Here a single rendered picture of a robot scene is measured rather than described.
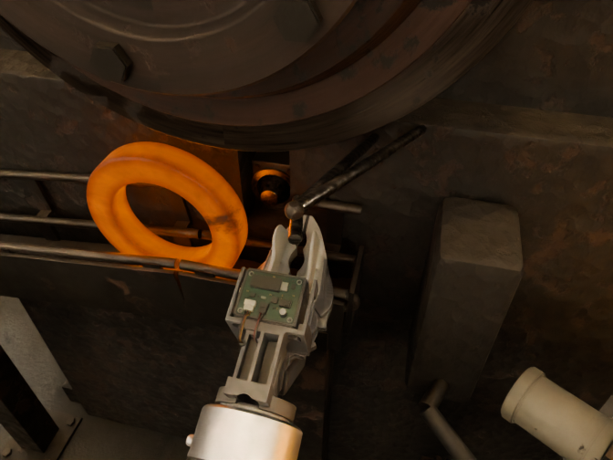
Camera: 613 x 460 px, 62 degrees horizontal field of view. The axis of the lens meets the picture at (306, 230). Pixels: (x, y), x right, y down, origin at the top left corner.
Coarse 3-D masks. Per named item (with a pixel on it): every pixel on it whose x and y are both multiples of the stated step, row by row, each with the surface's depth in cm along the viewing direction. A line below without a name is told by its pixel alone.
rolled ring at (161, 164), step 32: (128, 160) 51; (160, 160) 50; (192, 160) 52; (96, 192) 55; (192, 192) 51; (224, 192) 53; (96, 224) 59; (128, 224) 60; (224, 224) 53; (192, 256) 61; (224, 256) 57
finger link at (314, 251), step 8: (312, 216) 55; (312, 224) 55; (312, 232) 54; (320, 232) 54; (312, 240) 49; (320, 240) 53; (304, 248) 54; (312, 248) 49; (320, 248) 53; (304, 256) 55; (312, 256) 50; (320, 256) 53; (304, 264) 53; (312, 264) 50; (320, 264) 52; (304, 272) 52; (312, 272) 50; (320, 272) 52; (312, 280) 51; (320, 280) 52
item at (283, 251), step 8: (304, 216) 55; (304, 224) 55; (280, 232) 51; (304, 232) 55; (272, 240) 50; (280, 240) 51; (272, 248) 50; (280, 248) 52; (288, 248) 54; (296, 248) 55; (272, 256) 51; (280, 256) 52; (288, 256) 53; (272, 264) 50; (280, 264) 53; (288, 264) 53; (280, 272) 52; (288, 272) 52
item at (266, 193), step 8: (264, 176) 62; (272, 176) 62; (264, 184) 62; (272, 184) 61; (280, 184) 62; (264, 192) 61; (272, 192) 61; (280, 192) 62; (288, 192) 62; (264, 200) 62; (272, 200) 62; (280, 200) 62
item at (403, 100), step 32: (480, 0) 32; (512, 0) 31; (448, 32) 34; (480, 32) 33; (64, 64) 42; (416, 64) 35; (448, 64) 35; (96, 96) 44; (384, 96) 38; (416, 96) 37; (160, 128) 45; (192, 128) 44; (224, 128) 43; (256, 128) 42; (288, 128) 41; (320, 128) 41; (352, 128) 40
